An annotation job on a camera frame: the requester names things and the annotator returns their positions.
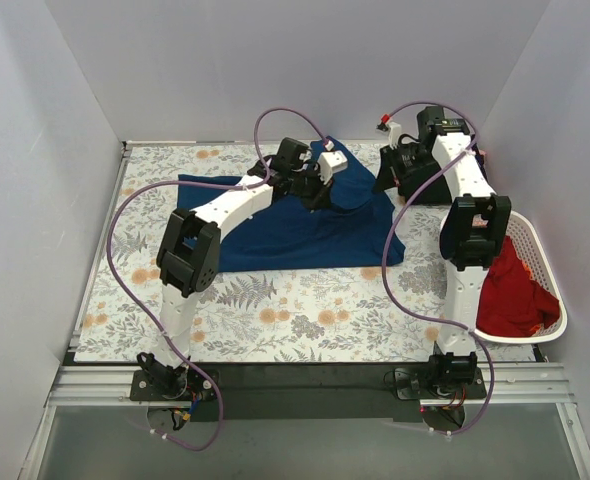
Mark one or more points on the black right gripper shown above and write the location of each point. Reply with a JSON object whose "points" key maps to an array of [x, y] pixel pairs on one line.
{"points": [[395, 167]]}

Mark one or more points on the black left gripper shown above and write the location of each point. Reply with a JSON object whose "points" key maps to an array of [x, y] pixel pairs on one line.
{"points": [[313, 189]]}

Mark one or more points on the blue t shirt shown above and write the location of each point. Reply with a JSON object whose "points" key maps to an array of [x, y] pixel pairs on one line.
{"points": [[353, 233]]}

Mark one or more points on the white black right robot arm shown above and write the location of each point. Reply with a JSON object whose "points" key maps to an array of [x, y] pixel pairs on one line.
{"points": [[471, 234]]}

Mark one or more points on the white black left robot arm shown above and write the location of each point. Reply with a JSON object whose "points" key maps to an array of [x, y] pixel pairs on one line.
{"points": [[189, 254]]}

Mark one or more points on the folded black t shirt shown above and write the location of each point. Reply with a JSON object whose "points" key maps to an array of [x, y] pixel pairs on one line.
{"points": [[467, 177]]}

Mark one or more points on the floral patterned table mat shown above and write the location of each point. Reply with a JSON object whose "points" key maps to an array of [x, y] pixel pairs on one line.
{"points": [[349, 314]]}

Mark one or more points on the white perforated laundry basket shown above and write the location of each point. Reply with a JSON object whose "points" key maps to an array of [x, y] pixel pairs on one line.
{"points": [[529, 248]]}

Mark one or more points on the red t shirt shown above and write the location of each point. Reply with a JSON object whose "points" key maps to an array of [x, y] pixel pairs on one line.
{"points": [[499, 311]]}

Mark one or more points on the orange t shirt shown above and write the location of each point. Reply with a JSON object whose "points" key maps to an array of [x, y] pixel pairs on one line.
{"points": [[535, 302]]}

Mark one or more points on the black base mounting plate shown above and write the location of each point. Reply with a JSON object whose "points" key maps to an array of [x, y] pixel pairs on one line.
{"points": [[306, 391]]}

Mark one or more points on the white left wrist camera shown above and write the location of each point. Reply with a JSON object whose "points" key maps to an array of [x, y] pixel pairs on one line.
{"points": [[331, 163]]}

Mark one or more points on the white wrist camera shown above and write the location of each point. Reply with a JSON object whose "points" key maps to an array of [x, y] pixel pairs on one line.
{"points": [[331, 163], [392, 129]]}

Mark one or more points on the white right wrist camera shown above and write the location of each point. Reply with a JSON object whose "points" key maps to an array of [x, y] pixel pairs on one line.
{"points": [[392, 129]]}

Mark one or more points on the aluminium frame rail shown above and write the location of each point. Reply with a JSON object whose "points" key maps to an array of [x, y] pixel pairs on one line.
{"points": [[94, 385]]}

